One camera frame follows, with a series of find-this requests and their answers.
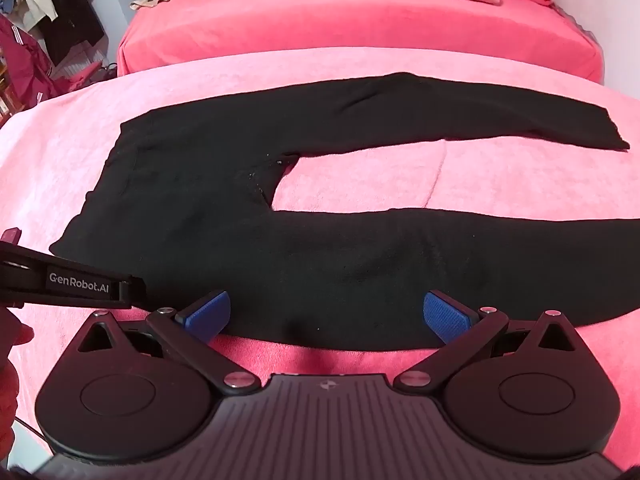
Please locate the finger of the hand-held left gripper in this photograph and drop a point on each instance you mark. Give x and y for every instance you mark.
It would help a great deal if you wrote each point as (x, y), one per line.
(138, 291)
(12, 235)

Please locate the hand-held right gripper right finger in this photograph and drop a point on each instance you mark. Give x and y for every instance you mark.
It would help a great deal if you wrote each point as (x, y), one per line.
(442, 316)

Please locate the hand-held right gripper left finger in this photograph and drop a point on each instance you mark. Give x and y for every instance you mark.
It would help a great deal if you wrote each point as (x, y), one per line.
(207, 312)

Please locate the black pants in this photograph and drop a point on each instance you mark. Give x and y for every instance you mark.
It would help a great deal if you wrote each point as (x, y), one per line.
(200, 220)

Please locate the person's left hand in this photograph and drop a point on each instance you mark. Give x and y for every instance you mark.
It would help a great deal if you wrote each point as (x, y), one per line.
(11, 355)

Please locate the pink blanket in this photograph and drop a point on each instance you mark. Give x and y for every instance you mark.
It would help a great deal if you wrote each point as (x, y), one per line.
(360, 180)

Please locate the red jacket with white stripes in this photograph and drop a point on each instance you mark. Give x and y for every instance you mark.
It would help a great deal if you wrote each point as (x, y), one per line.
(22, 60)

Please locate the black hanging garment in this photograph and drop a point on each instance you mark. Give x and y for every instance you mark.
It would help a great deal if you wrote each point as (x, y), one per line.
(75, 5)

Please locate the red bed cover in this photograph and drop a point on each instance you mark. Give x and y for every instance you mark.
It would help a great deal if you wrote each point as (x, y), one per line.
(350, 25)

